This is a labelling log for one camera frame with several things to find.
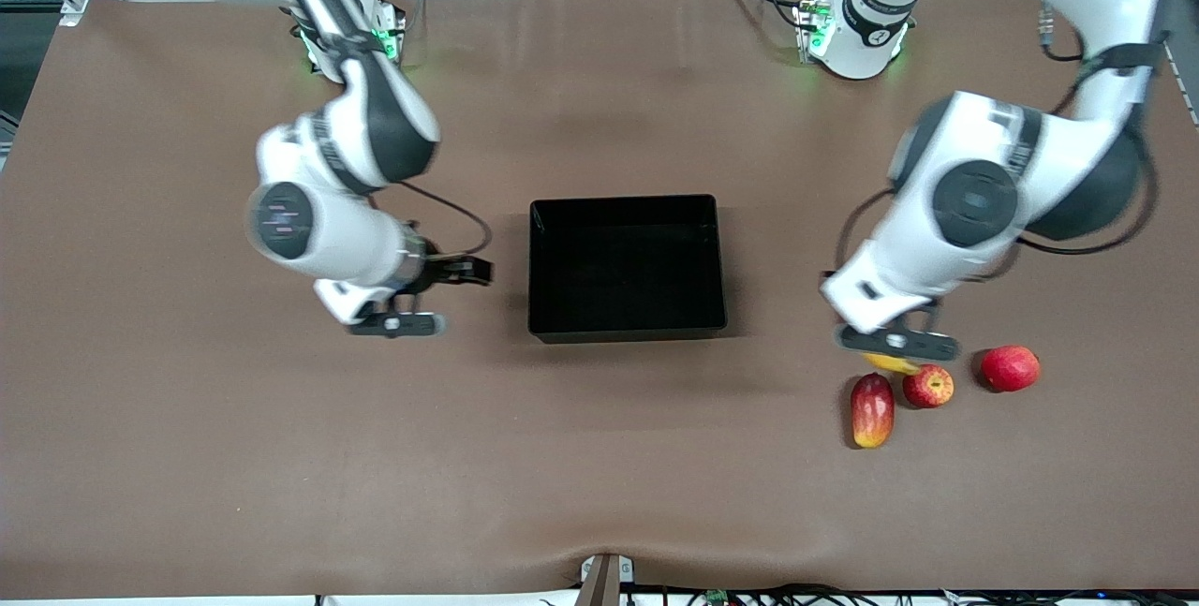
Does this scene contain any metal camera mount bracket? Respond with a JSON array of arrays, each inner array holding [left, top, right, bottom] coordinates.
[[578, 554, 635, 606]]

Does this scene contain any brown table mat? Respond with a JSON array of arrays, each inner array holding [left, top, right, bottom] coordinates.
[[0, 0, 1199, 599]]

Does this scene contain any red yellow mango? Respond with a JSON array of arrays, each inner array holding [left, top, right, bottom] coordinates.
[[851, 373, 896, 450]]

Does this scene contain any round red peach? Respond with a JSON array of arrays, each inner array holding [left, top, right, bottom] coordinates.
[[982, 346, 1042, 392]]

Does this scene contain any yellow banana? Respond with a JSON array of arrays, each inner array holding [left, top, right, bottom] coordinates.
[[860, 351, 924, 377]]

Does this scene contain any black plastic box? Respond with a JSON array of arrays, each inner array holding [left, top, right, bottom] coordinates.
[[527, 194, 729, 345]]

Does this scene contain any small red speckled apple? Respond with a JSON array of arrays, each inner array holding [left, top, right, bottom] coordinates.
[[902, 363, 955, 409]]

